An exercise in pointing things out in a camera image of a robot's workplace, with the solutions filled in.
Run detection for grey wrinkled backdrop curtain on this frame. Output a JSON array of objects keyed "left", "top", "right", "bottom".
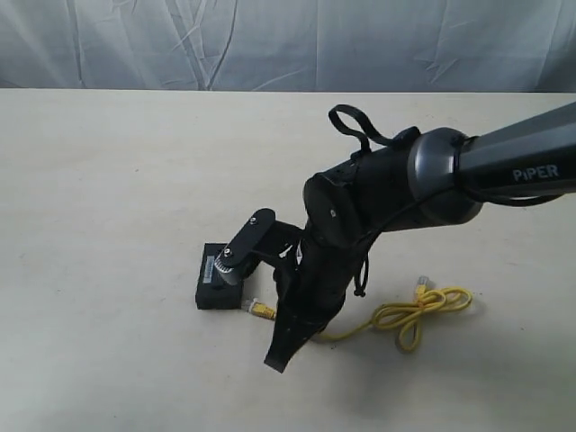
[{"left": 1, "top": 1, "right": 575, "bottom": 93}]

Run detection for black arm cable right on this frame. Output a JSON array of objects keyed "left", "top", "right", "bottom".
[{"left": 327, "top": 103, "right": 576, "bottom": 299}]

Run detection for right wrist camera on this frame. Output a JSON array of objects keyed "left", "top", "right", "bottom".
[{"left": 214, "top": 208, "right": 302, "bottom": 285}]

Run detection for yellow ethernet cable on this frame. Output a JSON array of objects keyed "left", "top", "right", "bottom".
[{"left": 241, "top": 274, "right": 475, "bottom": 352}]

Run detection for black rectangular adapter box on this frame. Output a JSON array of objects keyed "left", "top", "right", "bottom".
[{"left": 194, "top": 243, "right": 259, "bottom": 311}]

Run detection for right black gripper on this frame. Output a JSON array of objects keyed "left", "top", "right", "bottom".
[{"left": 262, "top": 233, "right": 366, "bottom": 374}]

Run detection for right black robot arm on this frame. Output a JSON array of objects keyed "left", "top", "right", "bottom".
[{"left": 265, "top": 104, "right": 575, "bottom": 372}]

